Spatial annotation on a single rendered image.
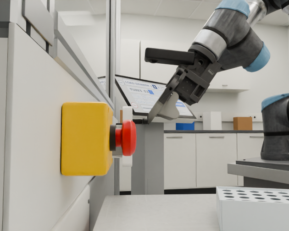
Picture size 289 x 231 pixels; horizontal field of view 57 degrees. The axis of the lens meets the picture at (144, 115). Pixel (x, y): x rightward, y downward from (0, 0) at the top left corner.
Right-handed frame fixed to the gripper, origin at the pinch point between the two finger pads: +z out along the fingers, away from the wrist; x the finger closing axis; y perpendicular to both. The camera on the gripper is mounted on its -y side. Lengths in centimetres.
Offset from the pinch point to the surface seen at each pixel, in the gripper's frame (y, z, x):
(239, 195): 15.5, 3.9, -26.6
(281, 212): 18.4, 2.9, -31.4
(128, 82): -18, -17, 85
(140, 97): -8, -13, 81
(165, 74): -7, -96, 334
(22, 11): -11.3, 3.0, -46.0
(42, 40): -11.0, 3.4, -42.1
